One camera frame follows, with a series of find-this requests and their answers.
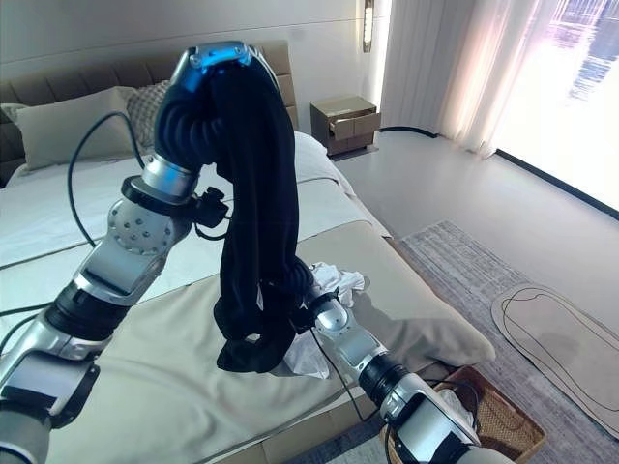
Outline beige pillow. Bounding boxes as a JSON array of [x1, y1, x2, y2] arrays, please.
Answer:
[[14, 86, 146, 173]]

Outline large bright window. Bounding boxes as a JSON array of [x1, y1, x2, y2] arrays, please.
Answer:
[[492, 0, 619, 218]]

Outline beige foot-shaped mat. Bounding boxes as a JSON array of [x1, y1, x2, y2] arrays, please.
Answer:
[[490, 283, 619, 418]]

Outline white garment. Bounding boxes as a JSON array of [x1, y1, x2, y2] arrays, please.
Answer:
[[282, 260, 369, 381]]

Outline white duvet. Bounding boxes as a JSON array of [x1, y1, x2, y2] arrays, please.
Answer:
[[0, 130, 393, 270]]

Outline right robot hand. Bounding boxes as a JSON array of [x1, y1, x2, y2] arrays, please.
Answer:
[[270, 260, 321, 316]]

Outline dark pillow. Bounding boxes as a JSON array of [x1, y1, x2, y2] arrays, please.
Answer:
[[0, 102, 28, 189]]

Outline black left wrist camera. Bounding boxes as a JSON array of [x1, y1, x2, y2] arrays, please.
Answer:
[[192, 187, 231, 241]]

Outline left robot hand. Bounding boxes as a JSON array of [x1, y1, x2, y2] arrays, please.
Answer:
[[143, 42, 266, 198]]

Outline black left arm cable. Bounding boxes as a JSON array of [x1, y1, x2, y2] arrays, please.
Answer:
[[66, 111, 146, 248]]

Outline beige padded headboard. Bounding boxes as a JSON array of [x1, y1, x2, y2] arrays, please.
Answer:
[[0, 39, 297, 189]]

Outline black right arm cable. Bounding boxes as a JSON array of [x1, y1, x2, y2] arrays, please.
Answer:
[[311, 331, 368, 422]]

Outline grey patterned rug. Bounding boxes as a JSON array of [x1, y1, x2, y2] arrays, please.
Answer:
[[338, 219, 619, 464]]

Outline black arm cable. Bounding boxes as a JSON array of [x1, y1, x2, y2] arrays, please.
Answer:
[[311, 331, 368, 422], [66, 111, 146, 248]]

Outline patterned cushion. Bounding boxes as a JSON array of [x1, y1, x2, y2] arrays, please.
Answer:
[[124, 79, 171, 149]]

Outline bed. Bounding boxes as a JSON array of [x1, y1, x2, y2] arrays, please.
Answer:
[[0, 39, 497, 464]]

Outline white sheer curtain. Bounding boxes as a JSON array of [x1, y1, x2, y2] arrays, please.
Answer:
[[379, 0, 547, 160]]

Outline beige nightstand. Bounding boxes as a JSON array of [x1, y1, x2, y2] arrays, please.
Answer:
[[309, 95, 382, 157]]

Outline white cloth in basket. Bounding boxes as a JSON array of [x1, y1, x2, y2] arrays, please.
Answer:
[[432, 386, 478, 439]]

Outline beige blanket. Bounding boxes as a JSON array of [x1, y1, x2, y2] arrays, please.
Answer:
[[0, 219, 497, 464]]

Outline wall lamp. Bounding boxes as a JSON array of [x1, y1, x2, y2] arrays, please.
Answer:
[[361, 0, 376, 53]]

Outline black garment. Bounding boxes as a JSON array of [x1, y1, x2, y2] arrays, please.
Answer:
[[207, 61, 313, 376]]

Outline brown woven basket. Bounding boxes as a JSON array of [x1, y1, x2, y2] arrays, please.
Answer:
[[379, 365, 547, 464]]

